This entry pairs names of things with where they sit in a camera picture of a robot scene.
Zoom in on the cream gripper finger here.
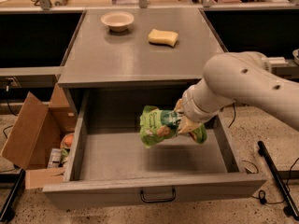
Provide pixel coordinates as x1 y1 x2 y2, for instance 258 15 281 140
178 117 201 133

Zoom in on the green rice chip bag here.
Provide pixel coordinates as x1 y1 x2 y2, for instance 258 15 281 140
139 105 207 148

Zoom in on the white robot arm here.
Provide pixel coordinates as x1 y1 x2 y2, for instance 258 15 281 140
176 51 299 130

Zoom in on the grey cabinet counter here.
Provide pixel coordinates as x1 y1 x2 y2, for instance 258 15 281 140
59 7 223 89

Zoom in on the open grey drawer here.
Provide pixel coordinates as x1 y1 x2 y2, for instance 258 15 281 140
43 90 265 209

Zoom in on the yellow sponge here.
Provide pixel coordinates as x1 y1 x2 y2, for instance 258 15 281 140
148 29 178 47

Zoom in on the white power strip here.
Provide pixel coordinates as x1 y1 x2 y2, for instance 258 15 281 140
268 57 288 67

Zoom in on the white ceramic bowl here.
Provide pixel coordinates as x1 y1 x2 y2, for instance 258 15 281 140
101 11 135 33

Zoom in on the orange ball in box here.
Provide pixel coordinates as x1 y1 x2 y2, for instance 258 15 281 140
64 134 74 147

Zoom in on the open cardboard box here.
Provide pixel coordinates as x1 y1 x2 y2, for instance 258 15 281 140
1 85 77 189

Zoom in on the black drawer handle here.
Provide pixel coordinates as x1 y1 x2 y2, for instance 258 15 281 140
139 188 177 203

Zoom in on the black cable on floor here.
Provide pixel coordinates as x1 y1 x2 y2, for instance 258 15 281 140
250 157 299 205

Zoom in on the black floor rail right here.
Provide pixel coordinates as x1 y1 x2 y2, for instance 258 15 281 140
258 141 299 221

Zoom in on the black floor rail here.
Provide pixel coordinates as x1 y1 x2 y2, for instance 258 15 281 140
258 141 299 221
0 169 25 224

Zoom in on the black floor rail left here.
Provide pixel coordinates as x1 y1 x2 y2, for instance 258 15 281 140
0 169 25 224

